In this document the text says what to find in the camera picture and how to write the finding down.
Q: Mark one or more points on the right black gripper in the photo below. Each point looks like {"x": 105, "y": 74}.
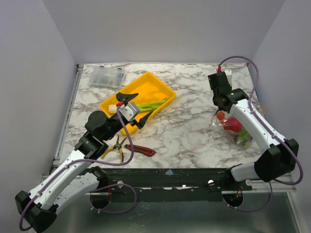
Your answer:
{"x": 219, "y": 101}

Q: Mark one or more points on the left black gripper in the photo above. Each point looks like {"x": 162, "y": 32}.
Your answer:
{"x": 126, "y": 98}

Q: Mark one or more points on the red toy chili pepper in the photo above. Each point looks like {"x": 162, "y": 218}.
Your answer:
{"x": 221, "y": 117}

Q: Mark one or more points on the clear zip top bag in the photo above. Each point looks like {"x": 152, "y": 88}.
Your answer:
{"x": 215, "y": 123}

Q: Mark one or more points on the red toy tomato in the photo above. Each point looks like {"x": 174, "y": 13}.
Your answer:
{"x": 233, "y": 124}

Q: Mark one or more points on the green toy grapes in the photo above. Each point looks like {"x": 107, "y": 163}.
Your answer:
{"x": 242, "y": 136}

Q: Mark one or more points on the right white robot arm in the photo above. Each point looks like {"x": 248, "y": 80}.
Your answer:
{"x": 278, "y": 153}

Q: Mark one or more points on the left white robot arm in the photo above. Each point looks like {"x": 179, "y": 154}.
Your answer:
{"x": 40, "y": 206}

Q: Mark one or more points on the toy celery bunch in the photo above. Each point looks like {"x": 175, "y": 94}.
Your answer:
{"x": 142, "y": 107}

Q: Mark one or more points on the yellow plastic tray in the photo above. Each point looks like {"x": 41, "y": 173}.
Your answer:
{"x": 150, "y": 89}

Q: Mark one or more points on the red black utility knife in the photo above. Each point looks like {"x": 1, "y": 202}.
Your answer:
{"x": 140, "y": 149}

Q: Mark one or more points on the clear plastic screw box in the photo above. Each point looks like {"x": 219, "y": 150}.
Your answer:
{"x": 107, "y": 77}

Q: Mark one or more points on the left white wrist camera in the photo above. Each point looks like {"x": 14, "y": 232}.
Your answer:
{"x": 127, "y": 111}

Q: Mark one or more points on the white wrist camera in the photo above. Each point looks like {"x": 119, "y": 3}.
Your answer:
{"x": 228, "y": 73}
{"x": 127, "y": 111}

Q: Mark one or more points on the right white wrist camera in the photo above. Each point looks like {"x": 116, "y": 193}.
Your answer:
{"x": 228, "y": 73}

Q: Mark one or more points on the yellow handled pliers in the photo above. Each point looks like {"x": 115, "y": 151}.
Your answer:
{"x": 116, "y": 147}

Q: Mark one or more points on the black metal base rail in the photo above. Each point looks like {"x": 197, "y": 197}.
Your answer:
{"x": 163, "y": 184}

